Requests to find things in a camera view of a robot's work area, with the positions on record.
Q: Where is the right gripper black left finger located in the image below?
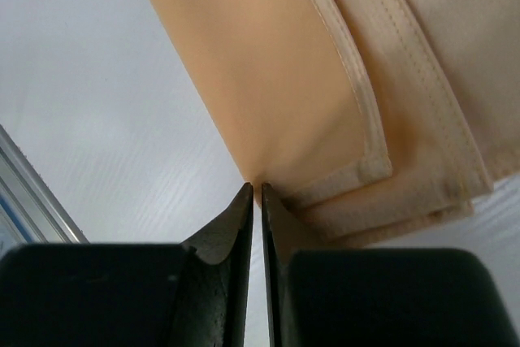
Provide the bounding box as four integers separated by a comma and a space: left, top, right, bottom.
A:
1, 184, 254, 346

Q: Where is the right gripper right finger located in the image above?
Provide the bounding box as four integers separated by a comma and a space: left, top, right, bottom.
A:
262, 184, 518, 346

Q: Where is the peach satin napkin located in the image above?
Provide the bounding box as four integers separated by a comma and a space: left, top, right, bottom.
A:
150, 0, 519, 247

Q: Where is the aluminium front rail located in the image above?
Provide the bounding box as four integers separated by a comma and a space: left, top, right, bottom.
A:
1, 129, 88, 252

